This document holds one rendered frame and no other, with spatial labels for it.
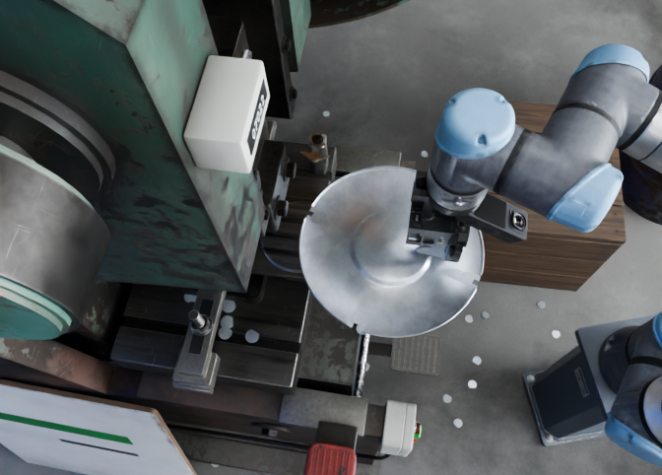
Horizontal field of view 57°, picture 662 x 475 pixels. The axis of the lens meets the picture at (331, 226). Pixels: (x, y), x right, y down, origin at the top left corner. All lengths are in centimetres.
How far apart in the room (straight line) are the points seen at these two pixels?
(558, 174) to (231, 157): 35
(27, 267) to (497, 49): 204
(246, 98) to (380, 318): 56
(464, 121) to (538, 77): 161
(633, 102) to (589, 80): 5
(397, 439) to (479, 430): 68
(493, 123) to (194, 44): 33
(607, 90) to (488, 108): 14
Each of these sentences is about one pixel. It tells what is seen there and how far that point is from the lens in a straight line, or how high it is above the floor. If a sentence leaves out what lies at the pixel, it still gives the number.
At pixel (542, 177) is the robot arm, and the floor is 112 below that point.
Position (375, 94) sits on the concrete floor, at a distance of 210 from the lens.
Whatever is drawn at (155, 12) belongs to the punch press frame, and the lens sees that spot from 36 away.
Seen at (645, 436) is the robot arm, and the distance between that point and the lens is 109.
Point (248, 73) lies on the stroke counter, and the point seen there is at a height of 134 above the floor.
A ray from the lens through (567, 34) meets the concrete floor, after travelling 238.
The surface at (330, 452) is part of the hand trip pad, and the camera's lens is 90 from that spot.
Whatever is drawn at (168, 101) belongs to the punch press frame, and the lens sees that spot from 38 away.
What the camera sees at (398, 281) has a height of 79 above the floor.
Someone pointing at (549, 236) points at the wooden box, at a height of 34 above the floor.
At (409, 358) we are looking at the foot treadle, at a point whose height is 16.
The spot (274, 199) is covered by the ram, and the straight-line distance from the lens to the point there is 79.
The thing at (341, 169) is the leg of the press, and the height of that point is 64.
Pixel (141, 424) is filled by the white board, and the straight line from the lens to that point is 121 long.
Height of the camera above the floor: 166
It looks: 64 degrees down
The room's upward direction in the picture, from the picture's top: 5 degrees counter-clockwise
